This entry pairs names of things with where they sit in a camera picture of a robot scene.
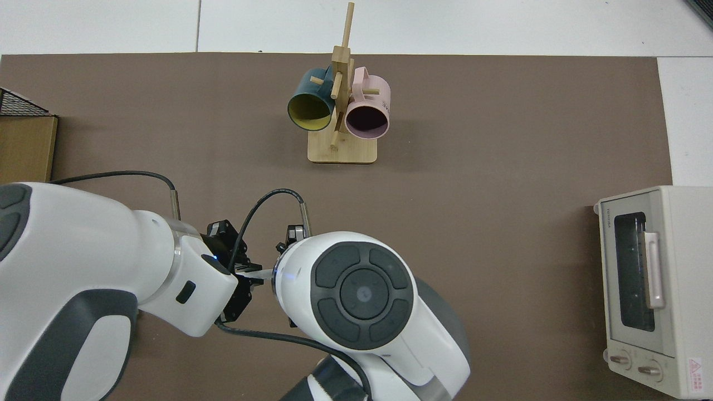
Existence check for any wire basket with wooden floor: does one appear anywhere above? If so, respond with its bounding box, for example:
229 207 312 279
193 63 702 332
0 87 59 185

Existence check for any pink mug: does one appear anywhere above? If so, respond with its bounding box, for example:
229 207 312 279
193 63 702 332
344 66 392 140

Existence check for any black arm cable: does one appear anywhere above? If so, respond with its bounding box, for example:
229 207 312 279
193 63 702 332
214 188 373 401
49 170 182 222

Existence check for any wooden cup stand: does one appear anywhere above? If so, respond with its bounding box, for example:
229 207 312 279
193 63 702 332
307 2 379 165

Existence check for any dark grey flat object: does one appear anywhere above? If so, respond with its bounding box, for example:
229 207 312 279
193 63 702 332
688 0 713 28

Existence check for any dark blue mug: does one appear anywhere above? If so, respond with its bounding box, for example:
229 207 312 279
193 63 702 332
287 67 338 133

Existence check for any brown table cloth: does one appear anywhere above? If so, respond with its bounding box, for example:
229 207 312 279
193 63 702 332
0 53 675 401

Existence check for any pale toaster oven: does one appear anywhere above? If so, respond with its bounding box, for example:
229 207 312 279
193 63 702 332
593 185 713 400

